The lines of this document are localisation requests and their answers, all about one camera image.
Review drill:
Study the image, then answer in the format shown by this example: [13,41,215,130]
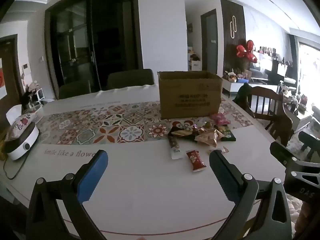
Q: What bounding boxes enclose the pink snack packet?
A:
[211,113,231,126]

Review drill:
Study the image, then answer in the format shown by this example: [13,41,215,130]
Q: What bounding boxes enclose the golden crinkled snack packet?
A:
[194,129,225,148]

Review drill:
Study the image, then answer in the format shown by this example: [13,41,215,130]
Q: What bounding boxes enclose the dark brown snack packet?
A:
[168,127,198,138]

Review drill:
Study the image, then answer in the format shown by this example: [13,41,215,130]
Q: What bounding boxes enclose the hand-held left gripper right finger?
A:
[209,149,292,240]

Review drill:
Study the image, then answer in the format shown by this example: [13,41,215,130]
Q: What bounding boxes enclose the dark upholstered chair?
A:
[58,81,92,100]
[107,69,155,90]

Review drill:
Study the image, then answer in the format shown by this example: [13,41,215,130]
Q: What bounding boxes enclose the grey interior door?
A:
[200,9,218,74]

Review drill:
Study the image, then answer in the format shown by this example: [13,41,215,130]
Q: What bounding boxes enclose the tile-patterned white tablecloth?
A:
[0,84,290,240]

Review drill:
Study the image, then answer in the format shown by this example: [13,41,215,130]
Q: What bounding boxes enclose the red snack packet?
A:
[185,149,207,172]

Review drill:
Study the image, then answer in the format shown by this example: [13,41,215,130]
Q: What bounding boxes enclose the row of shelf figurines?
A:
[252,45,293,63]

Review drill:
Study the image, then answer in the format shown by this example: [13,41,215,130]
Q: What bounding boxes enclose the cluttered coffee table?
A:
[279,85,312,117]

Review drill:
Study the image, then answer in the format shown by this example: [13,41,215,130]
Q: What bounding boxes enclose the green snack packet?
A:
[217,125,237,142]

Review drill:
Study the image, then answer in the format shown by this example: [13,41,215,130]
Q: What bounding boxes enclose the person's right forearm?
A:
[296,200,316,233]

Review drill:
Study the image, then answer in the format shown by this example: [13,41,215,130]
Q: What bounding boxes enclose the red foil balloon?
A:
[236,40,258,63]

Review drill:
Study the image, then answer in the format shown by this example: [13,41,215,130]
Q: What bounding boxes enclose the black power cable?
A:
[2,155,28,180]

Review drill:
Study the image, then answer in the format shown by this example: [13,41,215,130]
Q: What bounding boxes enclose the dark curtain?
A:
[289,34,299,80]

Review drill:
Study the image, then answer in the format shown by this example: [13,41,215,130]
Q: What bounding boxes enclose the brown wooden door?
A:
[0,34,23,110]

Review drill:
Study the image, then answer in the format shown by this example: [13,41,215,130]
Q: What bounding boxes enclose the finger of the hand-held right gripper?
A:
[299,131,320,159]
[270,142,320,168]

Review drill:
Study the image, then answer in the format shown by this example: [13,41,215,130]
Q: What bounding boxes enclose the white electric cooker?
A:
[5,124,40,161]

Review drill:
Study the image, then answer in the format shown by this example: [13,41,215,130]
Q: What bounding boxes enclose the black piano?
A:
[265,59,288,81]

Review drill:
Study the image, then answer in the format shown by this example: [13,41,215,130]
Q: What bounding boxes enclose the dark cloth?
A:
[232,82,253,111]

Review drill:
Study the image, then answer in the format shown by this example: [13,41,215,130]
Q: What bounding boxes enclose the looped wall lamp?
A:
[229,16,238,40]

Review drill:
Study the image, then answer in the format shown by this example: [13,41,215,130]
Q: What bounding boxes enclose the dark slatted wall panel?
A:
[220,0,247,75]

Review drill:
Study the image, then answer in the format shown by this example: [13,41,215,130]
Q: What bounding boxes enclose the white cube shelf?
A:
[30,89,47,105]

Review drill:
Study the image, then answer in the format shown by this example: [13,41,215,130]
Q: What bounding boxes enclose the floral cloth pouch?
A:
[6,114,37,140]

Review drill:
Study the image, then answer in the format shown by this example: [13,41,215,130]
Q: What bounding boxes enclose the white low cabinet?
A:
[222,79,278,98]

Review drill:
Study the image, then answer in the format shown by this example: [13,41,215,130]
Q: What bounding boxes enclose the brown and white stick packet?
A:
[168,133,183,160]

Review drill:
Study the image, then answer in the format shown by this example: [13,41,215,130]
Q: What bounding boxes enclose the stacked storage boxes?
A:
[187,46,202,72]

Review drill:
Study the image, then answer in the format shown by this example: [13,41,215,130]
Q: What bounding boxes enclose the wooden slatted chair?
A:
[246,85,293,146]

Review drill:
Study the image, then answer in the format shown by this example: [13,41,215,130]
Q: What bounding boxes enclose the brown cardboard box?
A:
[157,71,223,120]

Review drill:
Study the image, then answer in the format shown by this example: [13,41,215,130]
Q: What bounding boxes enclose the dark glass sliding door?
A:
[45,0,144,98]

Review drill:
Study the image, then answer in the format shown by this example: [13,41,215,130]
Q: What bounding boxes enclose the small tan snack packet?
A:
[207,147,229,154]

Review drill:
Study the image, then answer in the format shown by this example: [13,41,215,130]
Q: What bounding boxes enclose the white slatted basket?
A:
[24,104,44,123]

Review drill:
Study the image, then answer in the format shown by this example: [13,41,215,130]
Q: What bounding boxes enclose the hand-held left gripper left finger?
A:
[26,149,109,240]

